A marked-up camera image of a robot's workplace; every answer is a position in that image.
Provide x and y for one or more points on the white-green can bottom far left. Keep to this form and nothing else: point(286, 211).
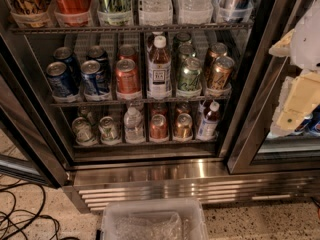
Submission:
point(83, 132)

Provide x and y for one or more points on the blue energy drink can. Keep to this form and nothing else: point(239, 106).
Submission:
point(231, 11)

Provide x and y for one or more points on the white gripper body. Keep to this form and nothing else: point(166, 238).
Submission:
point(307, 40)

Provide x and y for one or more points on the gold can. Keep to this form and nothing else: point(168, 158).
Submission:
point(182, 107)
point(183, 127)

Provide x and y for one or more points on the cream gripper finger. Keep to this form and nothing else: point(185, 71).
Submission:
point(302, 99)
point(282, 47)

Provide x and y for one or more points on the open fridge door left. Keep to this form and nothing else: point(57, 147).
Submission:
point(22, 125)

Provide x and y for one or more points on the blue Pepsi can right compartment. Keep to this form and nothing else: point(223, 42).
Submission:
point(300, 129)

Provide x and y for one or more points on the orange soda can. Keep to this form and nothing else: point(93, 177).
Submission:
point(128, 80)
point(127, 51)

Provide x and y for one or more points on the gold can bottom front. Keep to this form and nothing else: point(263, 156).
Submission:
point(183, 127)

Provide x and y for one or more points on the orange soda can front middle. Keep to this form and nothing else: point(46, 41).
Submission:
point(128, 80)

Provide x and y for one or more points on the red Coca-Cola can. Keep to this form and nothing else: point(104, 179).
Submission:
point(73, 12)

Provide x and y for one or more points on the orange soda can back middle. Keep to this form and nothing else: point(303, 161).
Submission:
point(127, 51)

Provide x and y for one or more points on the green LaCroix can front middle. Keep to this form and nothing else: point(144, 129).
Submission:
point(188, 83)

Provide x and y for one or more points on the closed glass fridge door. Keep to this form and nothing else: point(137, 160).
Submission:
point(253, 152)

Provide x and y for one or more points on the gold can bottom back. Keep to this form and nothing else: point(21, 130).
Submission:
point(182, 107)

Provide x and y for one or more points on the clear water bottle front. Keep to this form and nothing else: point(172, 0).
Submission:
point(133, 125)

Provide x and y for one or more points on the clear water bottle top right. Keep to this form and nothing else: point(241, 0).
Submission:
point(193, 11)

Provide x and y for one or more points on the green LaCroix can top shelf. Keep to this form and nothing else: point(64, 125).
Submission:
point(115, 12)

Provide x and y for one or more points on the orange can bottom back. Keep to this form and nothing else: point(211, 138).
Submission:
point(159, 108)

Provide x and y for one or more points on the orange can bottom front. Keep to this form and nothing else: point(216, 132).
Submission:
point(158, 127)

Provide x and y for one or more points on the blue Pepsi can front left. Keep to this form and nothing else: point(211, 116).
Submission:
point(64, 88)

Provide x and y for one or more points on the blue pepsi can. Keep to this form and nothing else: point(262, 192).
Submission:
point(99, 54)
point(64, 88)
point(67, 56)
point(96, 85)

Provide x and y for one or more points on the stainless steel display fridge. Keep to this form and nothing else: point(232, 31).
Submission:
point(102, 174)

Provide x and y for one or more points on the iced tea bottle middle shelf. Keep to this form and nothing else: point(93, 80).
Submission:
point(159, 69)

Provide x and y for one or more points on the clear water bottle behind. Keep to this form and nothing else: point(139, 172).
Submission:
point(138, 105)

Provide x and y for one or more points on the green LaCroix can back middle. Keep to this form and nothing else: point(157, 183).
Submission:
point(181, 38)

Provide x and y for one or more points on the yellow LaCroix can top shelf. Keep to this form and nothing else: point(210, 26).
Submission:
point(28, 0)

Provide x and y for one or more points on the white-green can bottom back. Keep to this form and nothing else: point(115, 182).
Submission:
point(87, 113)

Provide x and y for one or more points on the clear plastic storage bin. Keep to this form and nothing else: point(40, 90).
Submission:
point(162, 219)

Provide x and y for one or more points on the clear water bottle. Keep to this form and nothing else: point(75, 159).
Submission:
point(133, 125)
point(193, 11)
point(138, 105)
point(155, 12)

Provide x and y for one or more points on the blue Pepsi can back left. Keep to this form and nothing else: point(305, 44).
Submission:
point(67, 56)

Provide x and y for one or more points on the copper lacroix can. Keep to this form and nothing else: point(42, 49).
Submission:
point(214, 51)
point(218, 74)

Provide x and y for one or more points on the tea bottle bottom shelf front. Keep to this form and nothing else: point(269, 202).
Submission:
point(209, 120)

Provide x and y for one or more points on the white-green can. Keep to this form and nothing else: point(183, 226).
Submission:
point(87, 113)
point(83, 132)
point(109, 131)

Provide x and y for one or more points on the copper LaCroix can front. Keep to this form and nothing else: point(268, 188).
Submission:
point(218, 74)

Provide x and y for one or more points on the clear water bottle top left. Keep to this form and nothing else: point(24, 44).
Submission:
point(155, 12)

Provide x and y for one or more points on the blue can right edge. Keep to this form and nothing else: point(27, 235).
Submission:
point(314, 125)

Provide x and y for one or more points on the copper LaCroix can back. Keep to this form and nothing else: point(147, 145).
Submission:
point(214, 51)

